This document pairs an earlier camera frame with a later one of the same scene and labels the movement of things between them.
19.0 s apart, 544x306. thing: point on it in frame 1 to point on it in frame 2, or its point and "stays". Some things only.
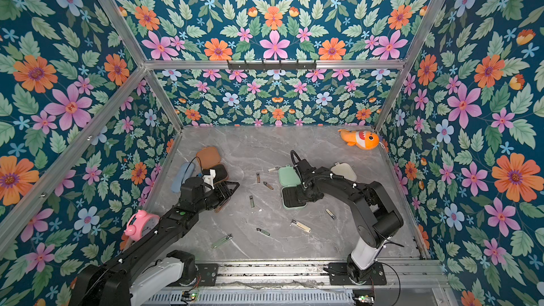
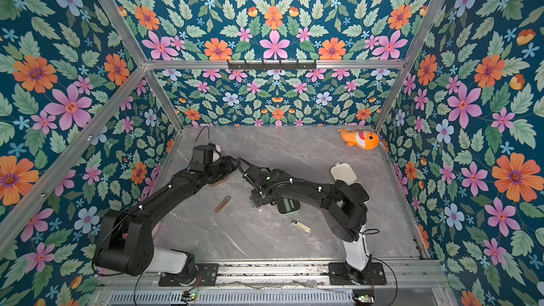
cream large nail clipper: x=300 y=225 stays
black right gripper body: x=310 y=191 to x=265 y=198
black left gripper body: x=214 y=198 to x=220 y=170
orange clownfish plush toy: x=365 y=139 stays
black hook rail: x=272 y=65 stays
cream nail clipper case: x=344 y=169 stays
